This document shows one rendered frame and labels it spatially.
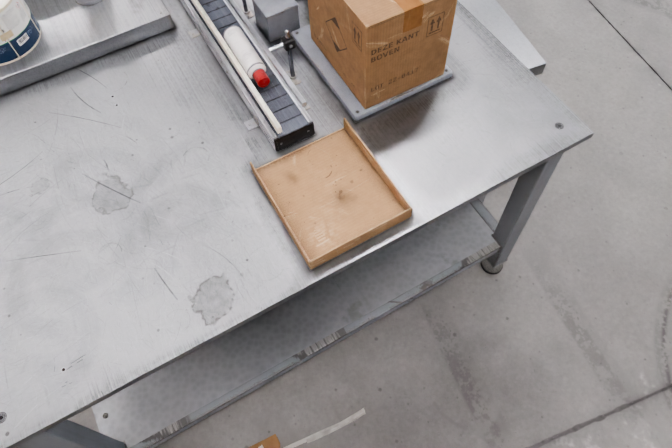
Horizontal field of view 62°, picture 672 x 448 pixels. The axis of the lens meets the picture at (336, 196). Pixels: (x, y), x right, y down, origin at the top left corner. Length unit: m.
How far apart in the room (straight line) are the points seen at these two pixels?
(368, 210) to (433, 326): 0.87
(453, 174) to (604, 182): 1.24
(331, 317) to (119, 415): 0.69
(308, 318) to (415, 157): 0.71
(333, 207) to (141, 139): 0.53
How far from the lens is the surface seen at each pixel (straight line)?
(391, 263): 1.91
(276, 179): 1.35
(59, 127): 1.63
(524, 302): 2.18
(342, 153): 1.38
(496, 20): 1.74
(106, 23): 1.77
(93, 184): 1.48
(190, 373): 1.86
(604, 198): 2.49
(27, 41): 1.77
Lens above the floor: 1.96
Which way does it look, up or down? 59 degrees down
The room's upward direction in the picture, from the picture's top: 4 degrees counter-clockwise
